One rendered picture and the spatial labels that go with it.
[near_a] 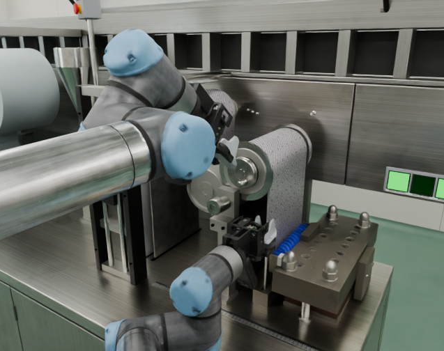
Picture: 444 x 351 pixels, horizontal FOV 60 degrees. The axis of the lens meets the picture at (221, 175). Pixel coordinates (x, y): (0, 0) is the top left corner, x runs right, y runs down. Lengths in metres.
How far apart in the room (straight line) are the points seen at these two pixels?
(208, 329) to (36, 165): 0.50
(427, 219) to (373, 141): 2.60
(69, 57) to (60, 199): 1.03
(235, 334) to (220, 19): 0.93
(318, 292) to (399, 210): 2.83
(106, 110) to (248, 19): 0.80
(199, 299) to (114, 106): 0.36
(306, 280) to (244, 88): 0.64
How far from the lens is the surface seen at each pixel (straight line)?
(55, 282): 1.22
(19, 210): 0.37
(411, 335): 2.56
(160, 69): 0.57
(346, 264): 1.01
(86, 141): 0.40
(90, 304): 1.10
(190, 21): 1.38
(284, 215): 1.05
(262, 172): 0.90
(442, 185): 1.15
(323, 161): 1.20
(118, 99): 0.55
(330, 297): 0.92
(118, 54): 0.56
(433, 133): 1.12
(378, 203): 3.72
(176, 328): 0.77
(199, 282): 0.70
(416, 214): 3.70
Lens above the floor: 1.54
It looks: 19 degrees down
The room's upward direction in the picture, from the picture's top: straight up
